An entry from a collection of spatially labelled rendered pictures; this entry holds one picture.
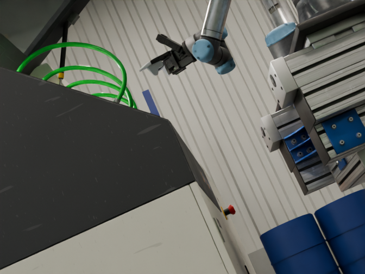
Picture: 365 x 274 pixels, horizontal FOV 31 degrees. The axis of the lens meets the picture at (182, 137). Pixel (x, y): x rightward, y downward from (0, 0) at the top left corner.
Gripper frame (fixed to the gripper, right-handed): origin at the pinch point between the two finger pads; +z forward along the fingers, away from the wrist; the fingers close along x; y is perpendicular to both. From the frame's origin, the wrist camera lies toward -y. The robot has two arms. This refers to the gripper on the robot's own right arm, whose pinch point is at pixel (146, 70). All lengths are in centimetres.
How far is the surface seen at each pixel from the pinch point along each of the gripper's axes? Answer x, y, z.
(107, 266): -106, 62, -14
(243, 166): 568, 19, 181
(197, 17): 609, -190, 155
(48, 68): -33.4, -11.5, 20.0
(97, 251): -106, 58, -13
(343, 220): 404, 120, 60
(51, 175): -104, 37, -10
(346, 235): 402, 134, 63
